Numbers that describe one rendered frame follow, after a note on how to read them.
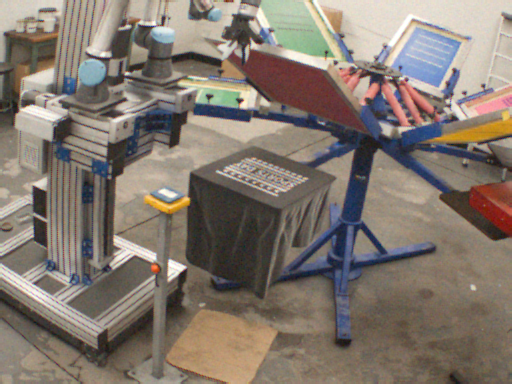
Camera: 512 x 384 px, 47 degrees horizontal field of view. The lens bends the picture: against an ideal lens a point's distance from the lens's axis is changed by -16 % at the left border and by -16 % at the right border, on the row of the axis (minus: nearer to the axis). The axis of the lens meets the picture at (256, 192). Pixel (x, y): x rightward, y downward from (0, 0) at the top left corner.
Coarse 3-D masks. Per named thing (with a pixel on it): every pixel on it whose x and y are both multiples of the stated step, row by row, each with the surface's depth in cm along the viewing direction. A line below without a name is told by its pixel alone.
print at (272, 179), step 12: (228, 168) 295; (240, 168) 297; (252, 168) 299; (264, 168) 301; (276, 168) 303; (240, 180) 286; (252, 180) 287; (264, 180) 289; (276, 180) 291; (288, 180) 293; (300, 180) 295; (276, 192) 280
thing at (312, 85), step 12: (276, 60) 260; (288, 72) 270; (300, 72) 262; (312, 72) 254; (300, 84) 281; (312, 84) 272; (324, 84) 264; (312, 96) 292; (324, 96) 283; (336, 96) 274; (324, 108) 304; (336, 108) 294; (348, 108) 284; (336, 120) 316; (348, 120) 305
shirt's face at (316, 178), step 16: (224, 160) 303; (240, 160) 305; (272, 160) 311; (288, 160) 313; (208, 176) 285; (224, 176) 287; (304, 176) 300; (320, 176) 302; (240, 192) 275; (256, 192) 277; (288, 192) 282; (304, 192) 284
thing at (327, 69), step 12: (204, 36) 268; (216, 36) 266; (216, 48) 279; (252, 48) 257; (264, 48) 255; (276, 48) 253; (228, 60) 291; (288, 60) 252; (300, 60) 248; (312, 60) 246; (324, 60) 244; (240, 72) 305; (324, 72) 247; (336, 72) 251; (336, 84) 256; (348, 96) 268; (360, 108) 284; (360, 120) 294
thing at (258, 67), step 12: (240, 60) 283; (252, 60) 275; (264, 60) 267; (252, 72) 296; (264, 72) 287; (276, 72) 278; (264, 84) 310; (276, 84) 300; (288, 84) 290; (276, 96) 324; (288, 96) 313; (300, 96) 302; (300, 108) 326; (312, 108) 315
